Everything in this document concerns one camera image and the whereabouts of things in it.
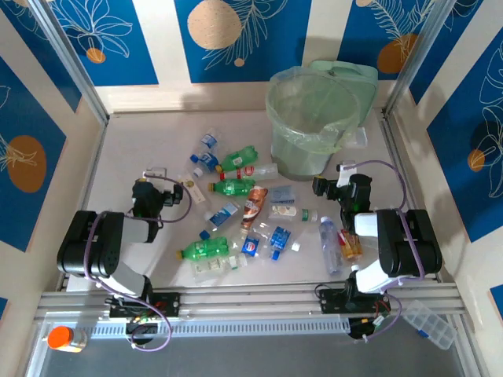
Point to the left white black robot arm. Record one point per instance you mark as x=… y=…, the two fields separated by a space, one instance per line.
x=98 y=243

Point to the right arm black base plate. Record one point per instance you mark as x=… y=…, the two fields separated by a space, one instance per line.
x=330 y=300

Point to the clear water bottle blue cap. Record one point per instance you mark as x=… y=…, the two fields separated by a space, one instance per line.
x=208 y=140

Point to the aluminium frame post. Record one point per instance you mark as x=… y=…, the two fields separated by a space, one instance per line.
x=415 y=55
x=73 y=63

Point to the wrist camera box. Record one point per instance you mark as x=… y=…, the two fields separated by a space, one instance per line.
x=346 y=168
x=154 y=172

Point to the light green zip pouch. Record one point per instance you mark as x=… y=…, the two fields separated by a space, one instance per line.
x=363 y=86

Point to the mesh waste bin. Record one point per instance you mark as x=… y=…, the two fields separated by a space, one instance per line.
x=298 y=165

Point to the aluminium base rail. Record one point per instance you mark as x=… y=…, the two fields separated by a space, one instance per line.
x=251 y=300

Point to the tall clear water bottle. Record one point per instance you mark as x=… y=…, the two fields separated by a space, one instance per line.
x=329 y=243

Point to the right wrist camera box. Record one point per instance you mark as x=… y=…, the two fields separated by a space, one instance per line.
x=346 y=168

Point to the orange drink bottle red label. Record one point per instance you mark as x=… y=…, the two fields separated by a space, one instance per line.
x=349 y=247

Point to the blue label bottle white cap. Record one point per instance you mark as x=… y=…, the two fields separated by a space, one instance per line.
x=209 y=160
x=281 y=236

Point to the clear bottle blue red label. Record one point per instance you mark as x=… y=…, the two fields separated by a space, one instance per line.
x=250 y=246

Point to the green soda bottle yellow cap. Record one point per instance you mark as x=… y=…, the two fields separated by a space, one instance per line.
x=239 y=157
x=233 y=187
x=204 y=248

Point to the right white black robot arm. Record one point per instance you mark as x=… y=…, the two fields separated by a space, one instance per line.
x=408 y=243

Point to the aluminium side rail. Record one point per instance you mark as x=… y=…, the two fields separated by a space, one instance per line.
x=399 y=145
x=87 y=188

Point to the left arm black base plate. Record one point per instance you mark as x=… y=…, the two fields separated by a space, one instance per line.
x=169 y=303

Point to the orange lid jar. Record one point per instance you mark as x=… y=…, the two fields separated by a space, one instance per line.
x=61 y=337

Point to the brown coffee drink bottle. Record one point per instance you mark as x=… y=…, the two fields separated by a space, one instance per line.
x=253 y=206

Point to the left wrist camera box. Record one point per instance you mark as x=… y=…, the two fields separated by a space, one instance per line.
x=154 y=172

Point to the clear bottle white green label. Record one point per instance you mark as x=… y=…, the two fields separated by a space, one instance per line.
x=214 y=267

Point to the clear plastic organizer box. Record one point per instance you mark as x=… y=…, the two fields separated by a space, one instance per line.
x=430 y=324

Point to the clear bottle cream green label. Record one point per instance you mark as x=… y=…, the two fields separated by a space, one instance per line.
x=285 y=211

